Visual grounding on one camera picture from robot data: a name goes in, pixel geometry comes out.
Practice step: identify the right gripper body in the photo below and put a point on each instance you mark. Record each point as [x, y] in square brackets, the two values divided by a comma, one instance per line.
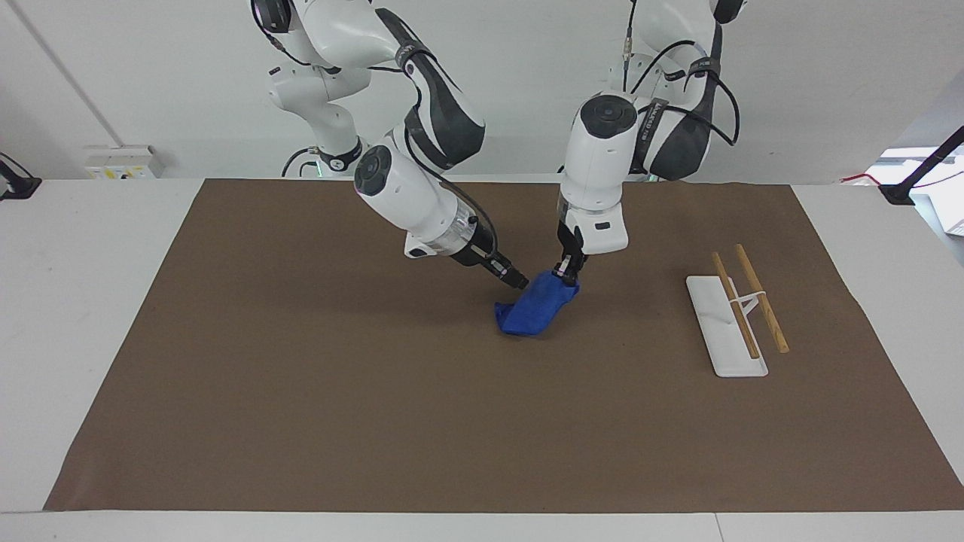
[476, 247]

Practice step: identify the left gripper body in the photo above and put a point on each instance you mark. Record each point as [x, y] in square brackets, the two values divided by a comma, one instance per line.
[570, 245]

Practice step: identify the blue towel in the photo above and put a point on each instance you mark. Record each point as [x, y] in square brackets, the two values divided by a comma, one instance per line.
[535, 309]

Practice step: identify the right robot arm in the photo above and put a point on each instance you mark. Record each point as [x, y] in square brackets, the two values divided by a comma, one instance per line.
[407, 203]

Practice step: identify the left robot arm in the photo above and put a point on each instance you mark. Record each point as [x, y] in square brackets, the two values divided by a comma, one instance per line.
[595, 162]

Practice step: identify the white rack with wooden rods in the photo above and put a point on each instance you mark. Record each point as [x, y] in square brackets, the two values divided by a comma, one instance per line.
[724, 340]

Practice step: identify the black stand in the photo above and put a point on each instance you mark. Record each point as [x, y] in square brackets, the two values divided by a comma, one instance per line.
[16, 186]
[900, 193]

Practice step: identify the white wall socket box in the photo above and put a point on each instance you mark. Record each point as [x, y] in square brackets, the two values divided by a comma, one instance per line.
[120, 164]

